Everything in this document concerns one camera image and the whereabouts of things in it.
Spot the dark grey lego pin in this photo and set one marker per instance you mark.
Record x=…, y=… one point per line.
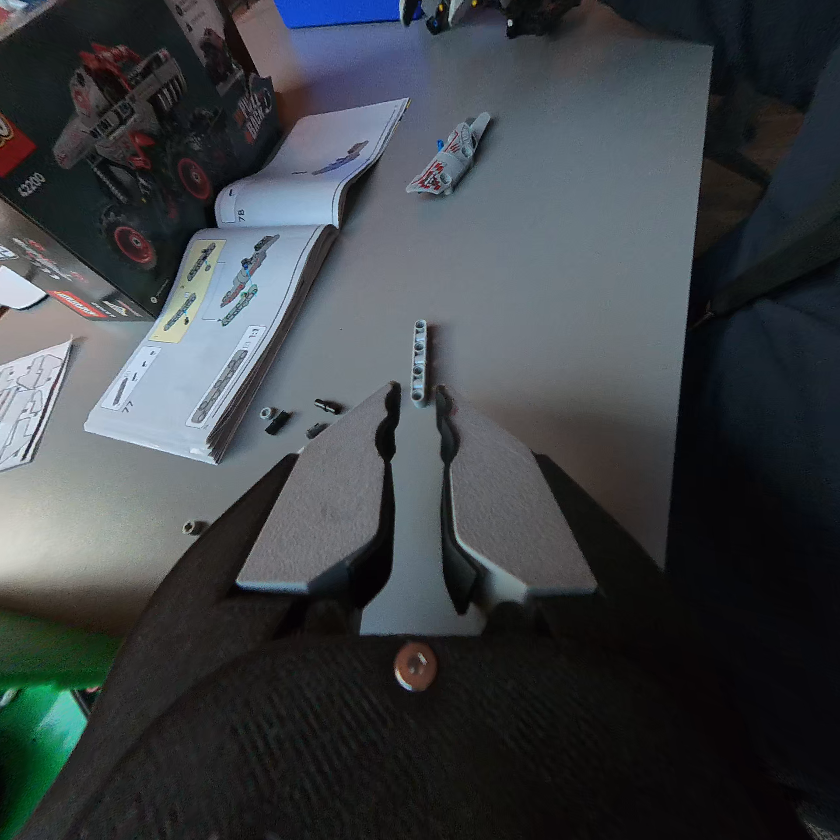
x=316, y=430

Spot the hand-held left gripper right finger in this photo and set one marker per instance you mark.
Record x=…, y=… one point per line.
x=518, y=518

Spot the blue box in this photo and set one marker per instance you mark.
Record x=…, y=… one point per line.
x=334, y=12

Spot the black lego set box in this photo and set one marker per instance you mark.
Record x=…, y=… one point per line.
x=131, y=164

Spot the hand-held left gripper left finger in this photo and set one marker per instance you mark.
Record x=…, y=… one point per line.
x=321, y=518

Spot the green box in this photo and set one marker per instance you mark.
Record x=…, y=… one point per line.
x=39, y=656

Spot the white sticker sheet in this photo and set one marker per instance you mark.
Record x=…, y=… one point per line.
x=29, y=407

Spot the partly built lego vehicle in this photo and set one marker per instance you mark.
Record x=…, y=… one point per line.
x=479, y=14

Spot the black lego connector pin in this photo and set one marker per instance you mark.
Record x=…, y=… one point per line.
x=326, y=405

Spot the grey lego panel red stickers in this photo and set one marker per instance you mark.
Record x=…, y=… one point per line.
x=449, y=157

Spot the open lego instruction booklet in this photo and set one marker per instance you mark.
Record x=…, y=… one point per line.
x=223, y=328

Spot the light grey lego beam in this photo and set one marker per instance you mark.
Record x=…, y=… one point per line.
x=420, y=361

